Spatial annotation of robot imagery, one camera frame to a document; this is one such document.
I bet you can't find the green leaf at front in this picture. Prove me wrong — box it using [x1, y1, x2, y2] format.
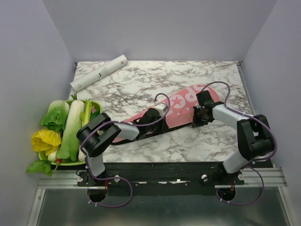
[26, 160, 52, 177]

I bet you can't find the white shuttlecock tube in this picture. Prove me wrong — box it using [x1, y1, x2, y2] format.
[70, 55, 128, 92]

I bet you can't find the green vegetable basket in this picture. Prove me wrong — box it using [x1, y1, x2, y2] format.
[37, 100, 102, 166]

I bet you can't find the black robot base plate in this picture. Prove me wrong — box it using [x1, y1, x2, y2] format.
[77, 162, 244, 196]

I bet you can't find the pink racket bag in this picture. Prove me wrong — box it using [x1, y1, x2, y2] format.
[112, 85, 221, 145]

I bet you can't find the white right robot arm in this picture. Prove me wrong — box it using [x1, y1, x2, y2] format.
[192, 90, 277, 185]

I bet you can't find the white napa cabbage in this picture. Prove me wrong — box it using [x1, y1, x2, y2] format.
[56, 100, 85, 161]

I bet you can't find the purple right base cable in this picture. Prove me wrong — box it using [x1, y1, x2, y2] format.
[216, 167, 265, 205]

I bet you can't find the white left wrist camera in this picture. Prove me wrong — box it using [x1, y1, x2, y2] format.
[153, 103, 168, 116]

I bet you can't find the green lettuce head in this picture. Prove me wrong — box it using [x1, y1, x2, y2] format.
[40, 100, 70, 132]

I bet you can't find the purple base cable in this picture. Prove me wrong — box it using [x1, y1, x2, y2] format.
[216, 167, 265, 205]
[87, 178, 134, 209]

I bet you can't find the dark green leaf vegetable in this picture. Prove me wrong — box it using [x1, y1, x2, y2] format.
[90, 111, 100, 120]

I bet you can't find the celery stalk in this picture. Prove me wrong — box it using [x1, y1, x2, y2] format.
[80, 99, 92, 127]

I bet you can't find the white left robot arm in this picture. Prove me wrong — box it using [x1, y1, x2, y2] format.
[76, 108, 168, 186]

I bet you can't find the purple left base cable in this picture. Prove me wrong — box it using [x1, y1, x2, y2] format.
[87, 178, 134, 209]

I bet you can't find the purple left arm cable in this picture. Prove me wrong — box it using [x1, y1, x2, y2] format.
[79, 93, 171, 170]

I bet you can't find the yellow lettuce head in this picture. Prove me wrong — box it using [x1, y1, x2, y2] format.
[32, 129, 62, 152]

